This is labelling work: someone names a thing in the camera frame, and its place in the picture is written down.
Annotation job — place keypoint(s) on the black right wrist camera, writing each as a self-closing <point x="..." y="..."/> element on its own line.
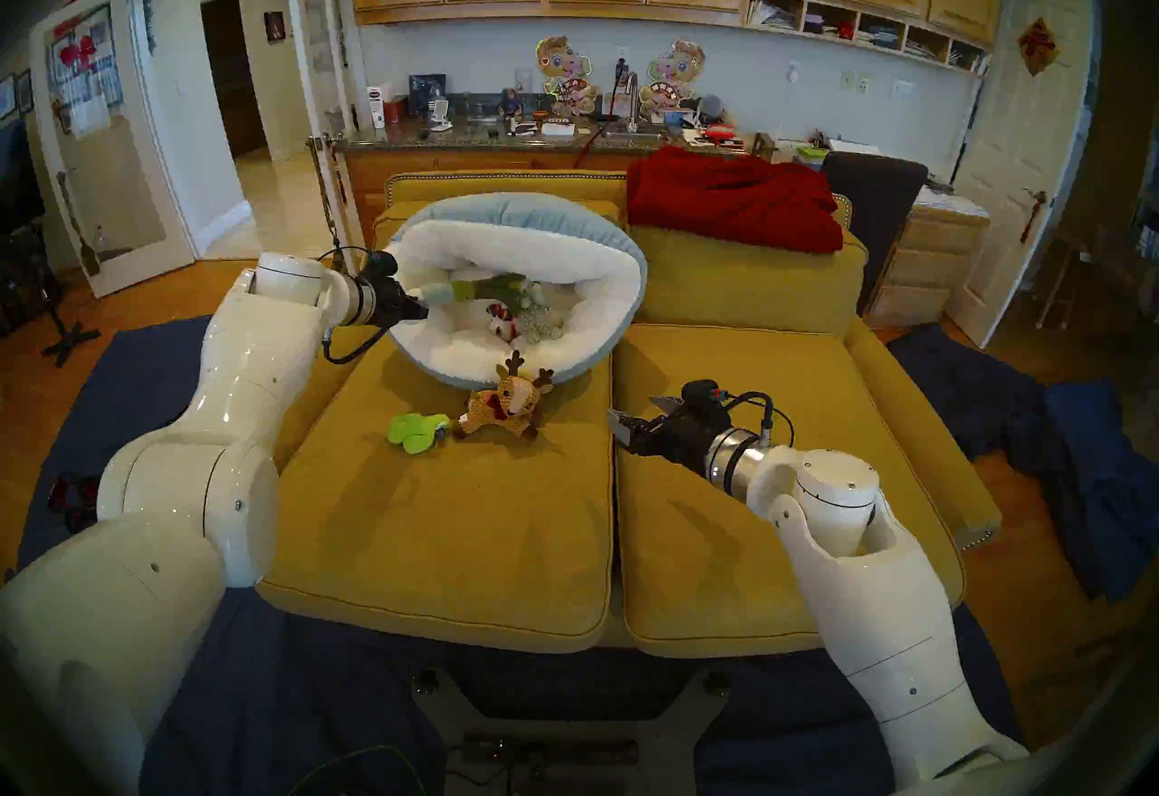
<point x="704" y="398"/>

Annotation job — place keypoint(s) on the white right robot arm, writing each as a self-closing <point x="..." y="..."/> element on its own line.
<point x="887" y="604"/>

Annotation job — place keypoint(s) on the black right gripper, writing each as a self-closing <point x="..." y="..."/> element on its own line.
<point x="679" y="441"/>

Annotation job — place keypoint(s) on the granite counter wooden base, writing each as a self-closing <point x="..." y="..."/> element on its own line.
<point x="453" y="139"/>

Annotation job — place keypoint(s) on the cartoon child wall decoration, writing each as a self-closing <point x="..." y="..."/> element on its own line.
<point x="675" y="70"/>
<point x="561" y="68"/>

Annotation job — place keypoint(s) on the mustard yellow sofa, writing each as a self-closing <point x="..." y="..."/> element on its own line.
<point x="933" y="450"/>

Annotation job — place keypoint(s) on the red tassel door ornament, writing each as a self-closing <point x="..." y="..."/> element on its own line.
<point x="1029" y="224"/>

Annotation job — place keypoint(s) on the white green leek plush toy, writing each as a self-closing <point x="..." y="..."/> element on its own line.
<point x="471" y="289"/>

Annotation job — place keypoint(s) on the white blue plush dog bed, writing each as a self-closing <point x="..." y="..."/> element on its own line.
<point x="579" y="260"/>

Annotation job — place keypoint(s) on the white glass french door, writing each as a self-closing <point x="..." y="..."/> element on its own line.
<point x="109" y="169"/>
<point x="317" y="33"/>

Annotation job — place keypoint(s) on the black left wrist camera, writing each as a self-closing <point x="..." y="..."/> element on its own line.
<point x="380" y="264"/>

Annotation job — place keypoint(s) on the navy blue floor cloth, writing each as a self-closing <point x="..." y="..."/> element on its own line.
<point x="317" y="695"/>

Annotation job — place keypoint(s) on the dark blue box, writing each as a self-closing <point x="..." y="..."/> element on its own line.
<point x="426" y="92"/>

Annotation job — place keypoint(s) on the small framed hallway picture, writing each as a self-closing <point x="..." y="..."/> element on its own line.
<point x="274" y="26"/>

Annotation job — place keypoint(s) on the red blanket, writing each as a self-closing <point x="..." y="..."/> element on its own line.
<point x="733" y="201"/>

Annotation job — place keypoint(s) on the hanging broom ornament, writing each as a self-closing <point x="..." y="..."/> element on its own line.
<point x="90" y="260"/>

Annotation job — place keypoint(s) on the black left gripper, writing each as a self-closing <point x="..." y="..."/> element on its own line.
<point x="398" y="305"/>

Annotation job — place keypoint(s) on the yellow sofa seat cushion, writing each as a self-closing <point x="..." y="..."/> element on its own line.
<point x="453" y="550"/>
<point x="688" y="568"/>

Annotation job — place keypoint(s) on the crumpled dark blue blanket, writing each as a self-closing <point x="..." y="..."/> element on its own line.
<point x="1087" y="459"/>

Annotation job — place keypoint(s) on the black office chair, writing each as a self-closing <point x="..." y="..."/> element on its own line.
<point x="874" y="206"/>

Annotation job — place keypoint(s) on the orange reindeer plush toy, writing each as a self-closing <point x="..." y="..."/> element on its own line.
<point x="507" y="405"/>

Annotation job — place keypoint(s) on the chrome sink faucet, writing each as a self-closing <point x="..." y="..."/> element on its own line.
<point x="632" y="90"/>

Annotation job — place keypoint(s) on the green cactus plush toy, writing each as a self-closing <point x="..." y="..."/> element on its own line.
<point x="418" y="434"/>

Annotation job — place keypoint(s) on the red diamond door decoration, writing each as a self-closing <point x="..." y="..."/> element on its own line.
<point x="1038" y="45"/>

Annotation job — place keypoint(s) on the small red metal frame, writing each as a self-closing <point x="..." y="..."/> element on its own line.
<point x="72" y="500"/>

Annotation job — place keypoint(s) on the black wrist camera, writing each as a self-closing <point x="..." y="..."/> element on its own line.
<point x="380" y="264"/>
<point x="704" y="398"/>

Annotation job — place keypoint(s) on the grey robot base frame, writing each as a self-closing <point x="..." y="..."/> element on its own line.
<point x="661" y="740"/>

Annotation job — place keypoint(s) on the white lotion bottle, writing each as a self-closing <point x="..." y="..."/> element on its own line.
<point x="377" y="108"/>

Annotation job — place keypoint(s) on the white lamb toy rainbow horns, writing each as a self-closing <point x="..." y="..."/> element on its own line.
<point x="500" y="321"/>

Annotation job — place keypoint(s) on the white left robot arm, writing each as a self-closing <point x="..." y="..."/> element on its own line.
<point x="181" y="486"/>

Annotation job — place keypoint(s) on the black floor stand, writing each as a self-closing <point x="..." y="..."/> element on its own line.
<point x="63" y="332"/>

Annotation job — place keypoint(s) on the white panel door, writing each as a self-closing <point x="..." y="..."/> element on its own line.
<point x="1019" y="160"/>

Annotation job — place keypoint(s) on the white paper stack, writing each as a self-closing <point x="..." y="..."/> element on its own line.
<point x="946" y="201"/>

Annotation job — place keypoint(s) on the red heart door decoration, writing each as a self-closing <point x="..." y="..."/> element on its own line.
<point x="77" y="53"/>

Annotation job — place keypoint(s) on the wooden drawer unit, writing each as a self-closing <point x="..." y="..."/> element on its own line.
<point x="924" y="264"/>

